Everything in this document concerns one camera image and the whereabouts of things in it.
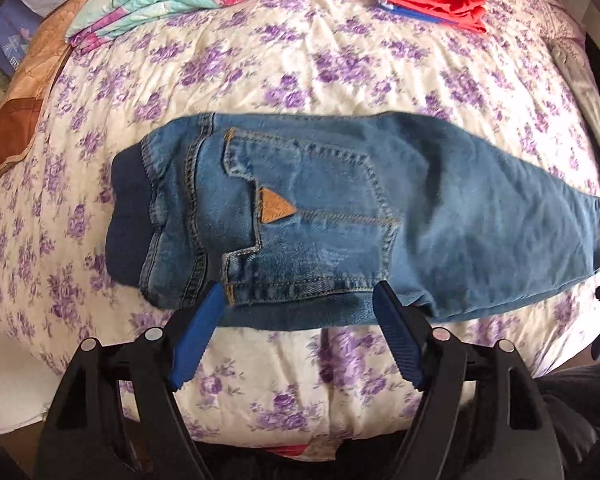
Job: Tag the brown quilted cloth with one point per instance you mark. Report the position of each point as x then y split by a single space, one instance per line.
20 110

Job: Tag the black cloth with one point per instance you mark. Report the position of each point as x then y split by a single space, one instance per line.
580 410

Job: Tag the purple floral bed cover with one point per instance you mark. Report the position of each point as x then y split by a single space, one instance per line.
300 85

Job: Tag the blue denim pants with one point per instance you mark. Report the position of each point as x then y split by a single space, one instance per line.
330 210

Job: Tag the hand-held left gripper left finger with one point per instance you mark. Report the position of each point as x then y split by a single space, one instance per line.
196 334

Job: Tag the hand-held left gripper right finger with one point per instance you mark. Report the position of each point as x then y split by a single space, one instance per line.
399 336

